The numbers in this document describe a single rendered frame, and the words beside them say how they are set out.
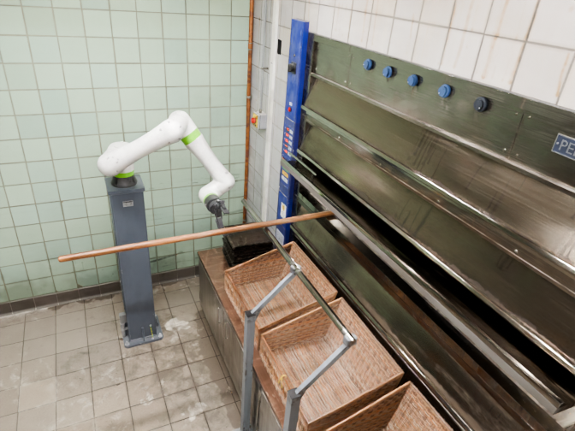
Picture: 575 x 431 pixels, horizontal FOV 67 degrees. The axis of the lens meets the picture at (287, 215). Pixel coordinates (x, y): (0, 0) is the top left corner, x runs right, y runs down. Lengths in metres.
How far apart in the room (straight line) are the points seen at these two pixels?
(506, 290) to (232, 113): 2.37
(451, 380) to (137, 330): 2.16
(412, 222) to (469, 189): 0.33
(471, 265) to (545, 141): 0.49
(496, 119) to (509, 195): 0.24
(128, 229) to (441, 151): 1.89
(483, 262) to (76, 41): 2.54
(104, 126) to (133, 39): 0.60
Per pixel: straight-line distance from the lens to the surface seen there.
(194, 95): 3.23
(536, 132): 1.46
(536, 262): 1.51
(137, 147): 2.41
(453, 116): 1.66
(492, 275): 1.62
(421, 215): 1.82
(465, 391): 1.90
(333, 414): 2.04
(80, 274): 3.72
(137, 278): 3.02
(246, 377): 2.38
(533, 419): 1.72
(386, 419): 2.20
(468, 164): 1.63
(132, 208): 2.74
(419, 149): 1.78
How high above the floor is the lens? 2.35
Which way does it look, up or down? 29 degrees down
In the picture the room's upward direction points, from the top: 5 degrees clockwise
